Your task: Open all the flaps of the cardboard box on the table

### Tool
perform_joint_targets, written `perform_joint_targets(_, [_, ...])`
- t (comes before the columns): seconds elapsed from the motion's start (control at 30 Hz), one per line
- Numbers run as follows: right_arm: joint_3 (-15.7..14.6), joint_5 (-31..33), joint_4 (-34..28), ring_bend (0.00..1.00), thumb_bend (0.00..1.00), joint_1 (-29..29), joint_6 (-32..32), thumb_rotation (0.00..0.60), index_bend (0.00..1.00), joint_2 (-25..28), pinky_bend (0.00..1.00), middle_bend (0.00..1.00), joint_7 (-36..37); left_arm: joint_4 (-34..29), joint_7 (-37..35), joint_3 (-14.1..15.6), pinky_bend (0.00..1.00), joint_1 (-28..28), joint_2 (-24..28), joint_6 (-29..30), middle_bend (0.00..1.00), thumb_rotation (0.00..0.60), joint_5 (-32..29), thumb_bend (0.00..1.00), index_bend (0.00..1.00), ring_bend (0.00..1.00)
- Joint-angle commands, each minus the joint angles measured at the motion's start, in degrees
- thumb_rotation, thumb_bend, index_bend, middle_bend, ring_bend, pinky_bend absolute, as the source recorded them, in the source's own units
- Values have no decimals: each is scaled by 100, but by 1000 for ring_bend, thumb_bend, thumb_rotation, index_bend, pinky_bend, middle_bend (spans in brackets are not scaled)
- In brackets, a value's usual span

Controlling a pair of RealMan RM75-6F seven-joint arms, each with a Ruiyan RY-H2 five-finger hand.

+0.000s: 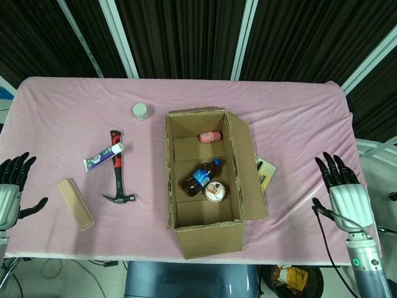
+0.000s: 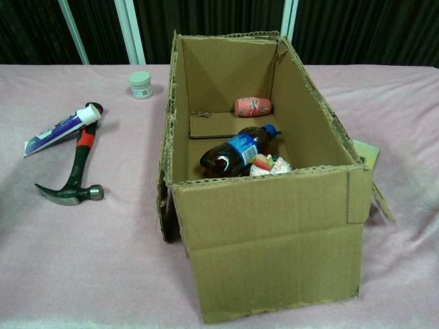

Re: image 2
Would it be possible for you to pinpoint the white metal frame post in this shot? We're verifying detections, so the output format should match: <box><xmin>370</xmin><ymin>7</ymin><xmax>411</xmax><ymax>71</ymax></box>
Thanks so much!
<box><xmin>115</xmin><ymin>0</ymin><xmax>147</xmax><ymax>65</ymax></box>
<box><xmin>281</xmin><ymin>0</ymin><xmax>299</xmax><ymax>40</ymax></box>

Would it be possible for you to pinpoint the purple white toothpaste tube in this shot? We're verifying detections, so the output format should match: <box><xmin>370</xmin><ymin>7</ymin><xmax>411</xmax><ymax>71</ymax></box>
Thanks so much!
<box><xmin>23</xmin><ymin>104</ymin><xmax>103</xmax><ymax>159</ymax></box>

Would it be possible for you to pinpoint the strawberry dessert cup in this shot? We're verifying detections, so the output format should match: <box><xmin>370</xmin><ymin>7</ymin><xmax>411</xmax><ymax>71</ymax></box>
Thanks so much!
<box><xmin>249</xmin><ymin>154</ymin><xmax>293</xmax><ymax>178</ymax></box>

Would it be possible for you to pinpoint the pink tablecloth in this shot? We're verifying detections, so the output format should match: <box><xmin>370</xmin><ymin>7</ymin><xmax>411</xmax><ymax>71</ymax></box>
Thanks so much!
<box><xmin>0</xmin><ymin>63</ymin><xmax>439</xmax><ymax>329</ymax></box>

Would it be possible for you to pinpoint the yellow razor blister pack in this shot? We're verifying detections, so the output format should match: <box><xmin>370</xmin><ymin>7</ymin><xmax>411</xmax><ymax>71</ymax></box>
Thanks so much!
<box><xmin>353</xmin><ymin>139</ymin><xmax>380</xmax><ymax>171</ymax></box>

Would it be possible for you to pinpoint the cola bottle with blue label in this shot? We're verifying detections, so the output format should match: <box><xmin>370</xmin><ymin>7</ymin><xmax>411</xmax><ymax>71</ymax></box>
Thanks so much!
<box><xmin>199</xmin><ymin>124</ymin><xmax>278</xmax><ymax>178</ymax></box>

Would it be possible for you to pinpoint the pink floral cup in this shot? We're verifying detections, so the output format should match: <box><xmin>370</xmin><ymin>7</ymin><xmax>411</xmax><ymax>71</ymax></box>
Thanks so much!
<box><xmin>235</xmin><ymin>97</ymin><xmax>273</xmax><ymax>118</ymax></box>

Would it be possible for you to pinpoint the red black claw hammer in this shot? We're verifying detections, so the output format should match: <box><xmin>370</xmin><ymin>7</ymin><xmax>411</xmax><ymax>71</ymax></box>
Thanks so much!
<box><xmin>34</xmin><ymin>101</ymin><xmax>106</xmax><ymax>206</ymax></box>

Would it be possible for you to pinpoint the thin white frame post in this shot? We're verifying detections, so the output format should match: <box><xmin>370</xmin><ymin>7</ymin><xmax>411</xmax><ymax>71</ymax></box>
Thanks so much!
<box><xmin>57</xmin><ymin>0</ymin><xmax>91</xmax><ymax>65</ymax></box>

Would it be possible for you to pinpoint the small white cream jar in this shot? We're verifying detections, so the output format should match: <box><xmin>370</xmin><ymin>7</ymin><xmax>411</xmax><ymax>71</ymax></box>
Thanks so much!
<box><xmin>128</xmin><ymin>71</ymin><xmax>153</xmax><ymax>100</ymax></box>

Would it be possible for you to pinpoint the brown cardboard shipping box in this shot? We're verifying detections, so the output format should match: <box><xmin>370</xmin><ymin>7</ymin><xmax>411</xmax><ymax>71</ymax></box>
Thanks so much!
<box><xmin>156</xmin><ymin>29</ymin><xmax>397</xmax><ymax>325</ymax></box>

